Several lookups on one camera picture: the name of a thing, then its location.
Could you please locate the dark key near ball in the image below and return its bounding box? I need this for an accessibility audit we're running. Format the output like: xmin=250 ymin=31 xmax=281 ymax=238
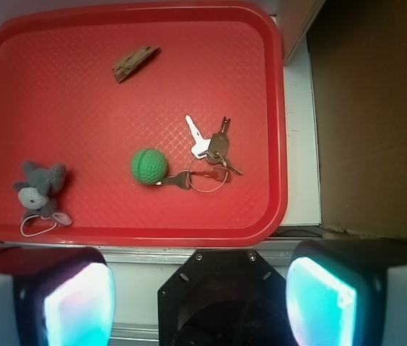
xmin=156 ymin=170 xmax=191 ymax=190

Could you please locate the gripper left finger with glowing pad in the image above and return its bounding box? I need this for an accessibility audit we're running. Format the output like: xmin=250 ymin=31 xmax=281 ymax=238
xmin=0 ymin=247 xmax=115 ymax=345

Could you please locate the silver key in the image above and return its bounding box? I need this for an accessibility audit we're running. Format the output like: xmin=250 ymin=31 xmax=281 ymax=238
xmin=185 ymin=115 xmax=210 ymax=159

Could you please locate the white shelf panel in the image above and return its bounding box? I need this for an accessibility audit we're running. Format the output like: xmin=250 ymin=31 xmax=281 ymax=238
xmin=271 ymin=0 xmax=327 ymax=66

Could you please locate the wire key ring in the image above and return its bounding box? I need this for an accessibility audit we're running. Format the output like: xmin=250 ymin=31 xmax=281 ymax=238
xmin=188 ymin=156 xmax=232 ymax=194

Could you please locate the brown cardboard box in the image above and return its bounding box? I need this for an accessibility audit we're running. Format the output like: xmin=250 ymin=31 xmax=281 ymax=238
xmin=307 ymin=1 xmax=407 ymax=236

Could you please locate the green dimpled ball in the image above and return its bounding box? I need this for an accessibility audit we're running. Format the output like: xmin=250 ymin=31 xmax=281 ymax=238
xmin=131 ymin=148 xmax=168 ymax=185

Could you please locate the small red key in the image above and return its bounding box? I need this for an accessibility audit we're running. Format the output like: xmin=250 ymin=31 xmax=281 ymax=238
xmin=191 ymin=166 xmax=230 ymax=182

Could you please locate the brown wood chip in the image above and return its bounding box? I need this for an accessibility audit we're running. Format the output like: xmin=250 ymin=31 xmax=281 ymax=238
xmin=112 ymin=46 xmax=161 ymax=83

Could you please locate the dark grey large key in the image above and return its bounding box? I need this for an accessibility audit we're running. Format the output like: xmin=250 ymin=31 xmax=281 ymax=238
xmin=206 ymin=117 xmax=231 ymax=164

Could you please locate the grey plush mouse toy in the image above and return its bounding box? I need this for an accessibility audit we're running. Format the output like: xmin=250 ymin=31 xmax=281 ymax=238
xmin=12 ymin=161 xmax=73 ymax=238

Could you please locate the red plastic tray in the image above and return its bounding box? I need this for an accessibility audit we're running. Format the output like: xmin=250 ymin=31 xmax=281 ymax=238
xmin=0 ymin=1 xmax=288 ymax=247

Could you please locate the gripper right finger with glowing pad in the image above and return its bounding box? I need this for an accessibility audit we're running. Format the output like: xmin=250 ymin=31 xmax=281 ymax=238
xmin=286 ymin=238 xmax=407 ymax=345

